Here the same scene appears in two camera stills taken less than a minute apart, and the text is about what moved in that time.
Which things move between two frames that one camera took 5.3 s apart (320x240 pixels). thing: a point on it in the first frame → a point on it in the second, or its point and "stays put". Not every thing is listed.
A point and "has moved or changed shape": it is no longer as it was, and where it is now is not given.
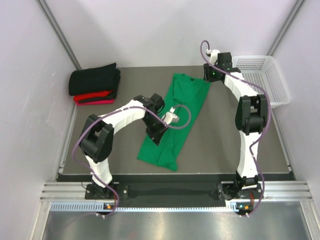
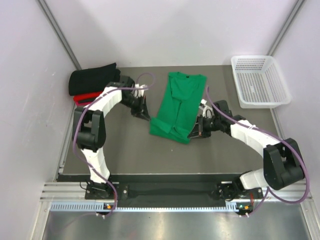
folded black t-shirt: (94, 80) stays put
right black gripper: (206, 69) → (199, 130)
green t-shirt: (182, 99) has moved or changed shape
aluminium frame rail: (274, 190) stays put
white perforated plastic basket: (262, 70) stays put
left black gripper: (156, 135) → (141, 111)
